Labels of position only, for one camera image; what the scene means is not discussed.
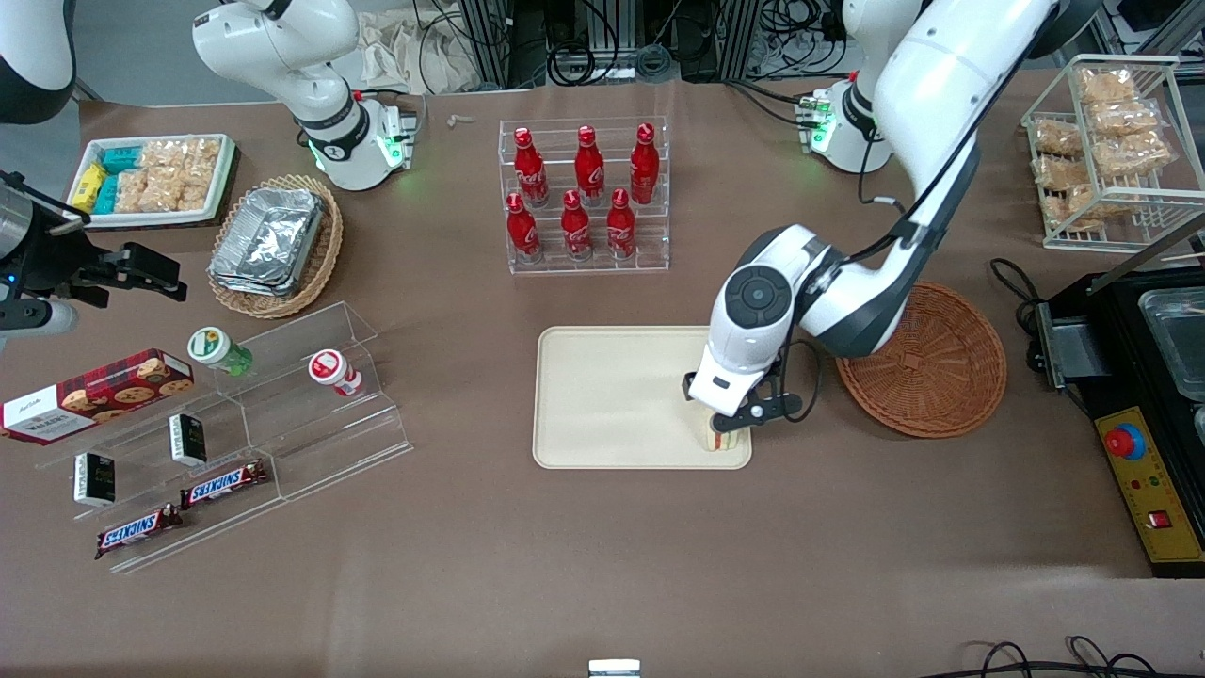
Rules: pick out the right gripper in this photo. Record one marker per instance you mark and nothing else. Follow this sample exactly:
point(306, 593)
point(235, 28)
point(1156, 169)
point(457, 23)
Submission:
point(54, 265)

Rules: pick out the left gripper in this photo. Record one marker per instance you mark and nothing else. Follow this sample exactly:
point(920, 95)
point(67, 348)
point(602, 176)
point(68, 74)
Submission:
point(687, 385)

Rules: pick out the triangle sandwich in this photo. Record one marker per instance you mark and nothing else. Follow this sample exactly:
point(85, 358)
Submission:
point(723, 439)

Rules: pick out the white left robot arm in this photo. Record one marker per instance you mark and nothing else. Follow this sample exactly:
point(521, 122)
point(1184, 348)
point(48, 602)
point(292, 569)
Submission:
point(941, 75)

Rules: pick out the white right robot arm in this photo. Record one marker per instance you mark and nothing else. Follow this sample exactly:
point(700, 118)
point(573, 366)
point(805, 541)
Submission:
point(282, 47)

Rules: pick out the white snack tray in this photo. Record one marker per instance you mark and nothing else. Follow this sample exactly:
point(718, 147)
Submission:
point(151, 218)

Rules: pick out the cream plastic tray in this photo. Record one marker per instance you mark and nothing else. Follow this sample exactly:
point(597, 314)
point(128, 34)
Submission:
point(612, 395)

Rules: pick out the oval wicker basket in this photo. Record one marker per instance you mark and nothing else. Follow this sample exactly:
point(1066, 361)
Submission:
point(320, 254)

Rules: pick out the round brown wicker basket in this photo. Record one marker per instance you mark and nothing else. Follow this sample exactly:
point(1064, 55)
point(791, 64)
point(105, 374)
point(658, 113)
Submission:
point(927, 363)

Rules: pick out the teal snack packet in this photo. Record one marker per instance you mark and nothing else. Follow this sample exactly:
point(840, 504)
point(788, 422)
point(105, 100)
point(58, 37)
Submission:
point(120, 159)
point(107, 194)

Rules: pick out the rice cracker snack packet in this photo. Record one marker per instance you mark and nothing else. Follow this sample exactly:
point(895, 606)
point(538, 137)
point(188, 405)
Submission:
point(179, 190)
point(1132, 155)
point(203, 153)
point(1058, 137)
point(134, 191)
point(1058, 172)
point(1092, 205)
point(1122, 118)
point(162, 151)
point(1106, 85)

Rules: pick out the yellow snack packet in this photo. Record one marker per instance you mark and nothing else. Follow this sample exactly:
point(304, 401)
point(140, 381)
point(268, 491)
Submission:
point(87, 185)

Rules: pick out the green lid small bottle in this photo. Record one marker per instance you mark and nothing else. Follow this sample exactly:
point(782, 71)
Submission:
point(216, 348)

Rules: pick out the red cookie box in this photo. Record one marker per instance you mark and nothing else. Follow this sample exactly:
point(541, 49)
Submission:
point(94, 395)

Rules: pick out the stacked foil containers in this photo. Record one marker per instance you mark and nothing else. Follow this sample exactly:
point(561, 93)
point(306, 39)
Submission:
point(268, 240)

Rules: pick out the clear acrylic bottle rack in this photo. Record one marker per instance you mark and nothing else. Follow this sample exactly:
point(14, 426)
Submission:
point(650, 254)

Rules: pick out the small black box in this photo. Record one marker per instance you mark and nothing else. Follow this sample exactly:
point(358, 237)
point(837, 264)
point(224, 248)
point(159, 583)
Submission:
point(94, 479)
point(187, 440)

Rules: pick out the red cola bottle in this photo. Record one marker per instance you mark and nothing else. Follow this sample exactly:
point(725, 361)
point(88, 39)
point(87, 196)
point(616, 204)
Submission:
point(529, 169)
point(644, 166)
point(589, 168)
point(522, 231)
point(621, 226)
point(576, 229)

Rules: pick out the red lid small bottle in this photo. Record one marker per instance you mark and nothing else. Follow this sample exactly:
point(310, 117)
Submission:
point(331, 371)

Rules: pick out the snickers chocolate bar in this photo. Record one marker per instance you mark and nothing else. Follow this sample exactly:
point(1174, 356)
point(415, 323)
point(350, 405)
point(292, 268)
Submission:
point(138, 530)
point(224, 484)

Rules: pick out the clear acrylic stepped display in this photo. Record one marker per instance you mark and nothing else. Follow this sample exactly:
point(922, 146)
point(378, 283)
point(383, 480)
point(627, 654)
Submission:
point(320, 443)

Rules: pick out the silver edge device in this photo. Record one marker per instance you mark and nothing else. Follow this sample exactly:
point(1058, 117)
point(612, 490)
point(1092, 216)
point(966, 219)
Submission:
point(614, 669)

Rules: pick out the black power adapter box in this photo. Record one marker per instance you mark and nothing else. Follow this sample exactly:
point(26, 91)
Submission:
point(1068, 344)

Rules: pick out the white crumpled cloth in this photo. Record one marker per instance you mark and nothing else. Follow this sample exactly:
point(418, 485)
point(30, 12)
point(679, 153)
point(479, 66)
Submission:
point(414, 52)

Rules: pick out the small white table object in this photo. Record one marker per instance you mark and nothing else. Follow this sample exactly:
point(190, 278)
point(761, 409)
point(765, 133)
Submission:
point(461, 121)

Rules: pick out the black machine with yellow panel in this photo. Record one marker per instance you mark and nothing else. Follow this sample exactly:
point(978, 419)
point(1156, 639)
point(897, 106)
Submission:
point(1120, 377)

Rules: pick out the red emergency stop button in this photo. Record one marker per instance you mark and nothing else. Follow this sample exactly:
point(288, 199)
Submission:
point(1124, 441)

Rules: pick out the grey metal lever bar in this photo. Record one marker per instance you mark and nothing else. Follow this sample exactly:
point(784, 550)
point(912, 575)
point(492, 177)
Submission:
point(1144, 254)

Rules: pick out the clear rectangular pan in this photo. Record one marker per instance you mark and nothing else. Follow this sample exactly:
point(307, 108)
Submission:
point(1177, 339)

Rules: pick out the wooden skewer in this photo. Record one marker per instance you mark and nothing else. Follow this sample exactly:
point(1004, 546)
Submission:
point(1184, 256)

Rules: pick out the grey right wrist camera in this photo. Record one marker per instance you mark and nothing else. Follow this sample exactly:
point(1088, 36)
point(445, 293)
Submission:
point(38, 318)

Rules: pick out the aluminium frame post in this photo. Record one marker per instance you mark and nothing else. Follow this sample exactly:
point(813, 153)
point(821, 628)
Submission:
point(485, 42)

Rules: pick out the red rocker switch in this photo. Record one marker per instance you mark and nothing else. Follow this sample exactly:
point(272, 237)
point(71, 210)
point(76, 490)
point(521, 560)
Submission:
point(1161, 519)

